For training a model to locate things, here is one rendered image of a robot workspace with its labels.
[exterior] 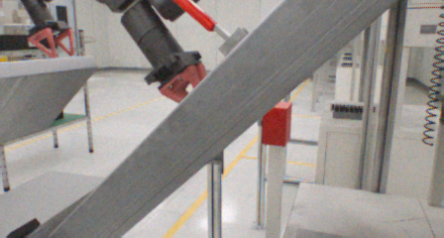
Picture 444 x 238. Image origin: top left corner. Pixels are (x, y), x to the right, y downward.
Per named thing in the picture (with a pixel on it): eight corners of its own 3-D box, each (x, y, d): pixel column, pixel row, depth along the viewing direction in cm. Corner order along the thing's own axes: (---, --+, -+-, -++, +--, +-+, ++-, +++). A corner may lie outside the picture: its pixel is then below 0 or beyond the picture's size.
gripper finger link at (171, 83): (231, 97, 58) (198, 53, 58) (217, 105, 52) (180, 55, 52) (202, 119, 61) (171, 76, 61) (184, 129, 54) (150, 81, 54)
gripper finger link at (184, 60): (229, 98, 57) (196, 53, 57) (214, 106, 51) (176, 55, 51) (200, 121, 60) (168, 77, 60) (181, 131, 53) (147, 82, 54)
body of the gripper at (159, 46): (204, 59, 59) (179, 24, 60) (178, 62, 50) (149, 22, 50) (178, 81, 62) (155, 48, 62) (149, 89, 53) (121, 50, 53)
